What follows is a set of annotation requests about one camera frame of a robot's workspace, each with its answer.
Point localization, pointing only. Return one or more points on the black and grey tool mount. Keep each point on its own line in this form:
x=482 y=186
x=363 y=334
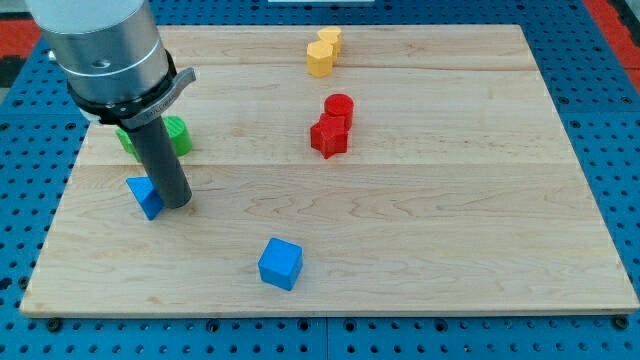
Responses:
x=141 y=110

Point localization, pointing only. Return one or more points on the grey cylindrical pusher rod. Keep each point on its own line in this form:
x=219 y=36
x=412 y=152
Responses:
x=158 y=157

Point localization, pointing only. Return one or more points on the blue triangle block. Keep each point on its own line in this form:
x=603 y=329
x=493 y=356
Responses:
x=146 y=196

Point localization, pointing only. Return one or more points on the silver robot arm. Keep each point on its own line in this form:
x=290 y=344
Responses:
x=119 y=73

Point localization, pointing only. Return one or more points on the green block behind rod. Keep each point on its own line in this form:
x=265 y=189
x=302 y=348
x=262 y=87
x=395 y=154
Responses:
x=127 y=144

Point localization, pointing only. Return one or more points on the green cylinder block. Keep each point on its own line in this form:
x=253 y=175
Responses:
x=179 y=134

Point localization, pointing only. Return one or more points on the red star block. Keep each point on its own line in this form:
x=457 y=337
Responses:
x=329 y=135

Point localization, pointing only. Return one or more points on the blue cube block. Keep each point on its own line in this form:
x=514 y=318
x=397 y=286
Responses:
x=280 y=263

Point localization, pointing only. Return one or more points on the red cylinder block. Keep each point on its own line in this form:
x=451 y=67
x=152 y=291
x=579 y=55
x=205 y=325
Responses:
x=340 y=104

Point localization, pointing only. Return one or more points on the yellow hexagon block front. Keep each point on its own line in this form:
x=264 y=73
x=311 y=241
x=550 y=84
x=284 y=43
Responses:
x=319 y=58

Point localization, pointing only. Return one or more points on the yellow hexagon block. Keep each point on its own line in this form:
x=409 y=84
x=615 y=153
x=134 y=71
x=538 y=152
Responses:
x=333 y=36
x=319 y=58

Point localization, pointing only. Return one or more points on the wooden board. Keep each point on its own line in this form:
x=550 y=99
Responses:
x=459 y=195

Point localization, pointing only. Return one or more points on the yellow hexagon block rear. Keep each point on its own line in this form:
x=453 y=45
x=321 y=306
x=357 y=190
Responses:
x=333 y=36

